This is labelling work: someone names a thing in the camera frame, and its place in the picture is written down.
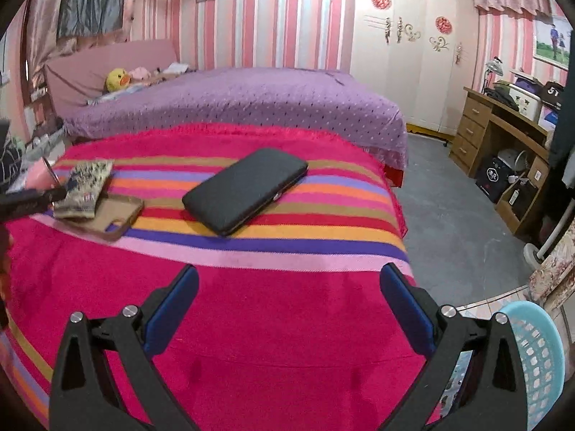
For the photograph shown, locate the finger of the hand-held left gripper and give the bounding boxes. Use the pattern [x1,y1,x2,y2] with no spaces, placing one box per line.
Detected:
[0,187,68,223]

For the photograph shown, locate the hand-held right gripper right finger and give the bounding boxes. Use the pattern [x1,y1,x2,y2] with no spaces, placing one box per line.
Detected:
[377,263,529,431]

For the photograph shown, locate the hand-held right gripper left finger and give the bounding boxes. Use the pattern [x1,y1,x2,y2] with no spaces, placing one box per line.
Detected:
[49,264,201,431]

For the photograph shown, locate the black white patterned snack packet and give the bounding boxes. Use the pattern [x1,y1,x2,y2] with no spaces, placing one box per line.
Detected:
[54,160,114,220]

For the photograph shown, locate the light blue plastic basket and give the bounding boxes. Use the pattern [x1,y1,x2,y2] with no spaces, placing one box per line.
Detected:
[498,302,566,431]

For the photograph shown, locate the pink cup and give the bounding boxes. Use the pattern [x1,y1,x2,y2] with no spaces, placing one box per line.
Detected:
[24,157,61,190]

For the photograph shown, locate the black white checked cloth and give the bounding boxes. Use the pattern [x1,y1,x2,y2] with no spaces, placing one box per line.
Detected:
[0,139,28,181]

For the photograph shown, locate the brown phone case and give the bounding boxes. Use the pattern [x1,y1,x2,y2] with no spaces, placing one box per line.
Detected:
[56,195,144,240]

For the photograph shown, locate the striped red blanket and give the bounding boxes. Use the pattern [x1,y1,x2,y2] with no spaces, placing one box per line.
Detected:
[0,121,433,431]

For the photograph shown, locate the light blue cloth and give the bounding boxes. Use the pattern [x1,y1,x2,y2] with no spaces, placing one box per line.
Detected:
[85,85,135,107]

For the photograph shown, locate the red bed skirt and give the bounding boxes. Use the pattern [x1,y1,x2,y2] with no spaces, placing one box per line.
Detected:
[382,164,408,190]

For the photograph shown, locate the black wallet case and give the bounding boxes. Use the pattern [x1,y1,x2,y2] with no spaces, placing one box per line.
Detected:
[182,147,309,237]

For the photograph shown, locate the white pipe stand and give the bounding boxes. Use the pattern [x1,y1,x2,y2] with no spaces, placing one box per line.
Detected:
[525,202,575,264]

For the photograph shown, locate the pink bed headboard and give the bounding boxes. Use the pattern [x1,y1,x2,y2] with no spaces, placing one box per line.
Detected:
[45,40,179,109]

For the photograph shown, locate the yellow duck plush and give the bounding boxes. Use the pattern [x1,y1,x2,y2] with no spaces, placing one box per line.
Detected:
[105,68,131,92]

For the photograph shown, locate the floral cushion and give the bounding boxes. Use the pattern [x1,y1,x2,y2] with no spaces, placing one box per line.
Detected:
[529,242,575,320]

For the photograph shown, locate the black carton with round label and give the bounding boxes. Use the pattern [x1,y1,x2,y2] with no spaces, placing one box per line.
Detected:
[475,156,511,203]

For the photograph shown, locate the white small appliance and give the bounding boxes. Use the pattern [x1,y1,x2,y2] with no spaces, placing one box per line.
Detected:
[498,148,533,181]

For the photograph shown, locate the cardboard box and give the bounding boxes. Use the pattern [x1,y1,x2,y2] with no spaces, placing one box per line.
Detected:
[528,162,551,192]

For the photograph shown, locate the pink satin curtain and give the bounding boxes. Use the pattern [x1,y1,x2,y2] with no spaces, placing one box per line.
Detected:
[27,0,131,77]

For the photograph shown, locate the wooden desk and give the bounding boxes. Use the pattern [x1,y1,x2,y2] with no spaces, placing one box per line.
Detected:
[449,87,556,246]

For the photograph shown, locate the grey curtain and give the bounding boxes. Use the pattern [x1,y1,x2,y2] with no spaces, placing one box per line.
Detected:
[57,0,131,37]

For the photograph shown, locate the purple dotted bedspread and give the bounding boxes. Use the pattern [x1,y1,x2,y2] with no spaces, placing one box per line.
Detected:
[63,67,409,170]

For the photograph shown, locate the cream wardrobe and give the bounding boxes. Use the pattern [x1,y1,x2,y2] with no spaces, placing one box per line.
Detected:
[350,0,481,138]

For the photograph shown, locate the dark jacket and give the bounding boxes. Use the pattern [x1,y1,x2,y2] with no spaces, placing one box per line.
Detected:
[485,82,518,109]

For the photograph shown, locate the white storage box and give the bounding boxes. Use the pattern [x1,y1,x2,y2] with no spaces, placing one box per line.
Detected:
[510,76,544,122]

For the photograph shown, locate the desk lamp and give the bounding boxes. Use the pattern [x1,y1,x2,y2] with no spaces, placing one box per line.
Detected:
[482,56,504,95]

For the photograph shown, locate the black box with white print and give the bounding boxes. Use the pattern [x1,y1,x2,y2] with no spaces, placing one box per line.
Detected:
[537,82,565,109]

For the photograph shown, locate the framed couple wall picture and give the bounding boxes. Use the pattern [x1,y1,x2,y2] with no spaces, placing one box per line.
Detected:
[533,15,574,71]

